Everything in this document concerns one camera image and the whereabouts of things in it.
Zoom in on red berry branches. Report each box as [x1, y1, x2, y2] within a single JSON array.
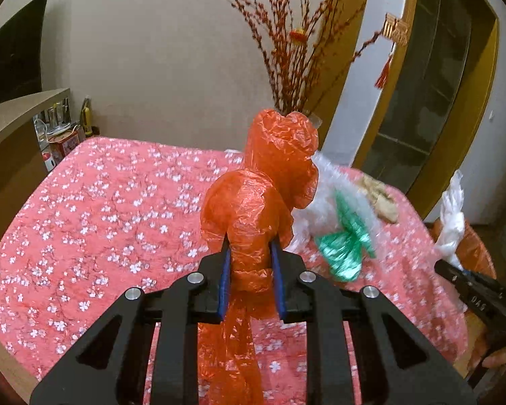
[[223, 0, 382, 116]]

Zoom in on red floral tablecloth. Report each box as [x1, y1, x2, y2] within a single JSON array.
[[0, 136, 469, 405]]

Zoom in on trash bin with orange liner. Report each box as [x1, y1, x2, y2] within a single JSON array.
[[430, 219, 500, 372]]

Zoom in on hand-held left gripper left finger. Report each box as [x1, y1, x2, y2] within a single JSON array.
[[29, 238, 232, 405]]

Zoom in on red tasselled wall hanging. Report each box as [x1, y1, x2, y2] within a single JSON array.
[[374, 12, 410, 89]]

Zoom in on olive bottle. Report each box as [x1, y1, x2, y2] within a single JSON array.
[[81, 98, 92, 136]]

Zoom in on white plastic bag black print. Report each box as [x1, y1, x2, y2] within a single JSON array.
[[434, 170, 469, 313]]

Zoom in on crumpled beige paper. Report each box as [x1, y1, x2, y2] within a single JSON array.
[[356, 176, 399, 224]]

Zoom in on teal plastic bag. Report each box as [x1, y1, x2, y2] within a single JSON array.
[[314, 190, 377, 282]]

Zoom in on wooden door frame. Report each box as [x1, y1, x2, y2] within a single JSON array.
[[350, 0, 500, 220]]

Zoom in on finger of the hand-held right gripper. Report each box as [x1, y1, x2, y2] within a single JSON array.
[[434, 259, 475, 294]]

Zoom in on dark glass door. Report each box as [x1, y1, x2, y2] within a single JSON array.
[[365, 0, 485, 195]]

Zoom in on long orange plastic bag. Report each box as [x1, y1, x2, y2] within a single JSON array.
[[197, 109, 321, 405]]

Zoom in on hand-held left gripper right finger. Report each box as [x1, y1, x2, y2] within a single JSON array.
[[270, 242, 477, 405]]

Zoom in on black television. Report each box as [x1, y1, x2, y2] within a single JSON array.
[[0, 0, 50, 110]]

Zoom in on red tin box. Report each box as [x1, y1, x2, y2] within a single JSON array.
[[50, 130, 80, 166]]

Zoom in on wooden sideboard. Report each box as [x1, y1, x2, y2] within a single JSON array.
[[0, 88, 70, 258]]

